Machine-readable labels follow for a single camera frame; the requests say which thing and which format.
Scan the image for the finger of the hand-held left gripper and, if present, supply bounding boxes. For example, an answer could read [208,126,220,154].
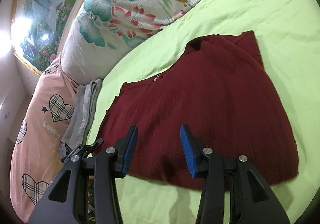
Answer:
[60,138,104,163]

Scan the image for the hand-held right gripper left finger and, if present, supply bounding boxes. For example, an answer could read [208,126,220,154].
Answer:
[27,124,139,224]

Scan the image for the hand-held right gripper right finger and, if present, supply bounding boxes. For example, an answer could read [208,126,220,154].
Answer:
[180,125,291,224]

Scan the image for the maroon hooded sweater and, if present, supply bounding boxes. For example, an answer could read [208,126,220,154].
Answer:
[92,31,300,191]

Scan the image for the grey towel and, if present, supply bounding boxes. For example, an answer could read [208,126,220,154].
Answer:
[61,79,103,146]

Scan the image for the white floral blanket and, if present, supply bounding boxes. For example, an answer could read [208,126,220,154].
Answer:
[61,0,272,82]

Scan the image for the light green bed sheet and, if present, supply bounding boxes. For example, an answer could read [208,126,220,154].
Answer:
[86,0,320,224]

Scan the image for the framed landscape painting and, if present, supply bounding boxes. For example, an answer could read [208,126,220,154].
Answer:
[11,0,115,76]

